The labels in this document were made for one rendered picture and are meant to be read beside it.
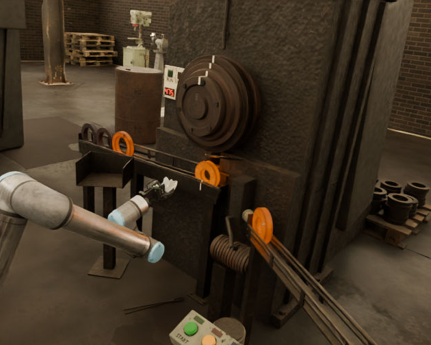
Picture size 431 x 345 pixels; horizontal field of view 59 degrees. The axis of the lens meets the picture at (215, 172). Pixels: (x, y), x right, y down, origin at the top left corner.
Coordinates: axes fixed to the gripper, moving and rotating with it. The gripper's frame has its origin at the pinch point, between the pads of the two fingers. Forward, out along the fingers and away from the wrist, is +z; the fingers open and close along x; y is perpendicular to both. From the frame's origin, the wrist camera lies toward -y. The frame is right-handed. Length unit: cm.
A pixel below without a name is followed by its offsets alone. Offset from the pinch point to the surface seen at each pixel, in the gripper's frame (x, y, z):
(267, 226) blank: -53, -1, 1
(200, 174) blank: 3.5, -8.4, 21.1
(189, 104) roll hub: 4.7, 31.8, 21.6
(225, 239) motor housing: -27.3, -23.5, 1.9
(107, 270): 48, -69, -28
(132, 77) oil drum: 244, -45, 160
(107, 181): 49, -13, -9
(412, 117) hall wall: 36, -238, 585
